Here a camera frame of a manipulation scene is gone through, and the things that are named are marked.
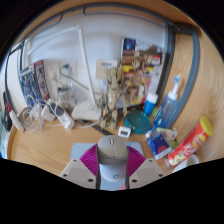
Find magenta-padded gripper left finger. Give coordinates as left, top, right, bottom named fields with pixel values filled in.
left=59, top=143, right=102, bottom=190

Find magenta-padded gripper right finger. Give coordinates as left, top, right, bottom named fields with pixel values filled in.
left=125, top=145, right=167, bottom=190

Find grey computer mouse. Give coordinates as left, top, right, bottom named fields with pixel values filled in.
left=96, top=134, right=130, bottom=183

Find blue white packet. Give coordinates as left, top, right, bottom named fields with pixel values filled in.
left=145, top=130, right=173, bottom=160

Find small white clock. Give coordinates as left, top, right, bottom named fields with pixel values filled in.
left=117, top=125, right=131, bottom=138

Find red yellow snack can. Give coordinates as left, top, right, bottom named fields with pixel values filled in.
left=166, top=115, right=214, bottom=167

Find teal round tin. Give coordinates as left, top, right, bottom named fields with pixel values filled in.
left=124, top=110, right=153, bottom=135

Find white desk lamp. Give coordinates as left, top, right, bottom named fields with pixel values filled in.
left=26, top=25, right=103, bottom=122

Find white charger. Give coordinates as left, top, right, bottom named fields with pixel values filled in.
left=41, top=106, right=56, bottom=123

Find blue spray bottle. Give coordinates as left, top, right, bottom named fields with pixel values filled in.
left=153, top=73, right=183, bottom=129

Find clear glass cup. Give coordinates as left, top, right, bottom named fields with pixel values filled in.
left=56, top=83, right=73, bottom=108

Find wooden figurine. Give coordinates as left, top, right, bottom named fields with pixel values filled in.
left=99, top=66, right=129, bottom=132

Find blue robot model kit box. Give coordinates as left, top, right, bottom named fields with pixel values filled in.
left=18, top=59, right=51, bottom=104

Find white wall socket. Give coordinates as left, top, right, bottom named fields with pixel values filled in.
left=46, top=62, right=62, bottom=81

